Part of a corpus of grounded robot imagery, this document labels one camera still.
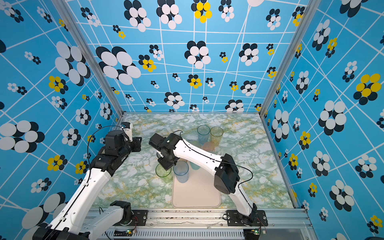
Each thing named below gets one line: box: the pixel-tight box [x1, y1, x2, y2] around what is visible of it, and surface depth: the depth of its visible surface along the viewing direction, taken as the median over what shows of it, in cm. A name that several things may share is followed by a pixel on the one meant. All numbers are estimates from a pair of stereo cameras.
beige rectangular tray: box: [171, 163, 222, 208], surface depth 83 cm
